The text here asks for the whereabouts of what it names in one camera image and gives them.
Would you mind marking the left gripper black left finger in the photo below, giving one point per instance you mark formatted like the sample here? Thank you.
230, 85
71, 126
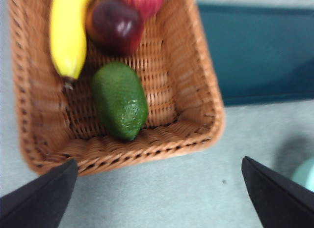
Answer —
41, 201

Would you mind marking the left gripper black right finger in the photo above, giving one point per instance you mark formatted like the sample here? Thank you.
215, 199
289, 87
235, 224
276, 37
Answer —
282, 201

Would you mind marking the teal bowl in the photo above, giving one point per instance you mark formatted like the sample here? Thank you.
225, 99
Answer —
306, 175

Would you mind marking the green avocado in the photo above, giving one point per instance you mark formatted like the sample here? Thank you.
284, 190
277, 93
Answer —
120, 100

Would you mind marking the dark rectangular tray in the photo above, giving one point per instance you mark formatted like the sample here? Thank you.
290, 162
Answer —
257, 53

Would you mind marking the yellow banana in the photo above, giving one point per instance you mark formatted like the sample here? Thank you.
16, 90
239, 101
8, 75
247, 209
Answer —
67, 36

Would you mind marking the brown wicker basket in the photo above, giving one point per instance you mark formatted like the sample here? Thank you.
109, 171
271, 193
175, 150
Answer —
166, 78

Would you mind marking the dark red plum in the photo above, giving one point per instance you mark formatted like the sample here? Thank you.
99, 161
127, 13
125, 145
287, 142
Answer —
115, 24

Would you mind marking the red orange peach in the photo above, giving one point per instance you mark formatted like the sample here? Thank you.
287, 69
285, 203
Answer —
147, 2

